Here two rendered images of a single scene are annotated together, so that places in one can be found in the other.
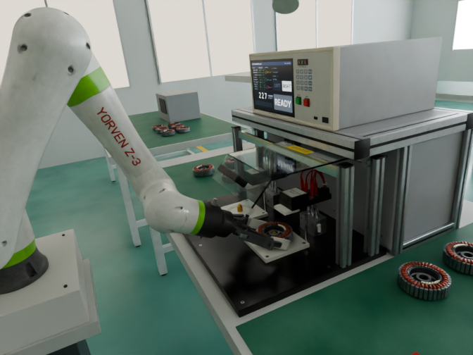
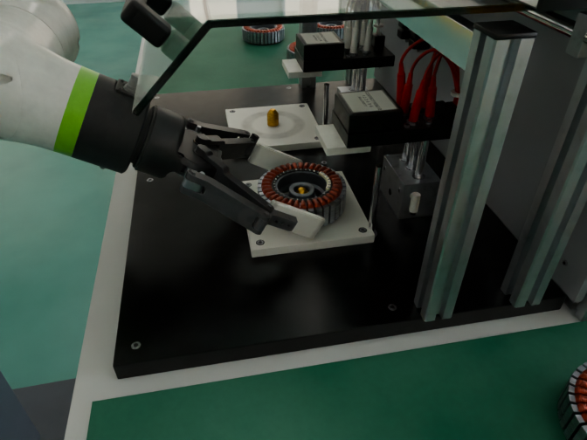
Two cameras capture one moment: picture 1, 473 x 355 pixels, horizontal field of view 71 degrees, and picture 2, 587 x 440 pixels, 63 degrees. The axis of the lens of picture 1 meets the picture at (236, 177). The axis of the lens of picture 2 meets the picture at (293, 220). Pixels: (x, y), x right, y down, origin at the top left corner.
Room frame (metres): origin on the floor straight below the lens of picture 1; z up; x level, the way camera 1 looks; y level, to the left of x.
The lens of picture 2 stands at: (0.39, -0.20, 1.15)
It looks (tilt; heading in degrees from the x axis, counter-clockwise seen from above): 37 degrees down; 13
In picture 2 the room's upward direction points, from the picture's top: straight up
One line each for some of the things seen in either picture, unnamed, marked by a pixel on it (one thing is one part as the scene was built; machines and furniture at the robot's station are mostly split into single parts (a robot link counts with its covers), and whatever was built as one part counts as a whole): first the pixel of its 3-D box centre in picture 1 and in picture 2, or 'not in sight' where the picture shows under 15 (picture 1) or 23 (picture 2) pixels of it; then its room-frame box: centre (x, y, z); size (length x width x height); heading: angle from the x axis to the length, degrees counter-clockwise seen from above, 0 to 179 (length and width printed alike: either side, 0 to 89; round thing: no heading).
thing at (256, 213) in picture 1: (240, 212); (272, 127); (1.11, 0.00, 0.78); 0.15 x 0.15 x 0.01; 23
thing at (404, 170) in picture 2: (312, 222); (408, 184); (0.94, -0.23, 0.80); 0.07 x 0.05 x 0.06; 23
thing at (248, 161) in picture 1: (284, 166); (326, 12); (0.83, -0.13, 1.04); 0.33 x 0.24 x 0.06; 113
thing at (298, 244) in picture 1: (274, 241); (301, 209); (0.88, -0.10, 0.78); 0.15 x 0.15 x 0.01; 23
